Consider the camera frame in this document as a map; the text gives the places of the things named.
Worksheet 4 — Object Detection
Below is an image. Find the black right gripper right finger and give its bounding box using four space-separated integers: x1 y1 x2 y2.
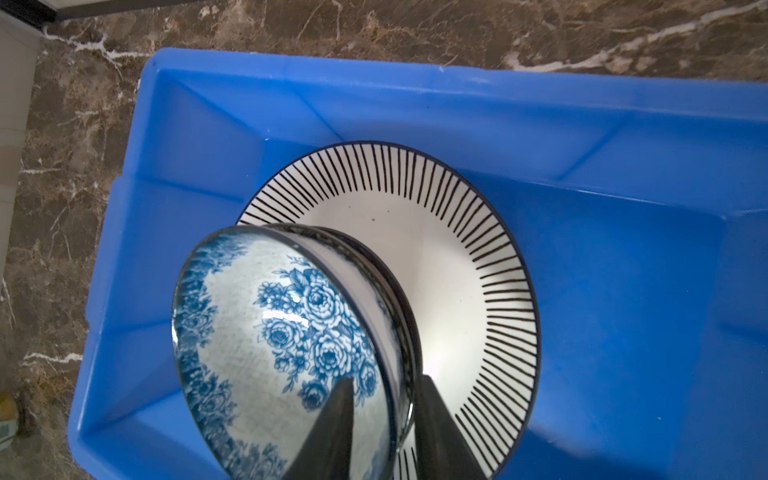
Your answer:
415 375 486 479

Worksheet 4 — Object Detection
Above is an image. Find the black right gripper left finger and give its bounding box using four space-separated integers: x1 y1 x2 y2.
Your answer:
283 377 354 480

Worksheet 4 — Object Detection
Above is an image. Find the blue floral ceramic bowl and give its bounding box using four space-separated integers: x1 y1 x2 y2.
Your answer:
172 226 400 479

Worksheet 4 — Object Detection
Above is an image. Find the black striped white plate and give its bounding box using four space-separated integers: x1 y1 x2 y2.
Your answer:
239 141 541 478

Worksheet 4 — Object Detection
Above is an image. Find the leaf patterned ceramic bowl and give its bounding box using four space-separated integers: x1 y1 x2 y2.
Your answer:
264 223 423 446

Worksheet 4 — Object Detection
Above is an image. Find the blue plastic bin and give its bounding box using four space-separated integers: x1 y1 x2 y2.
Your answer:
68 49 767 479

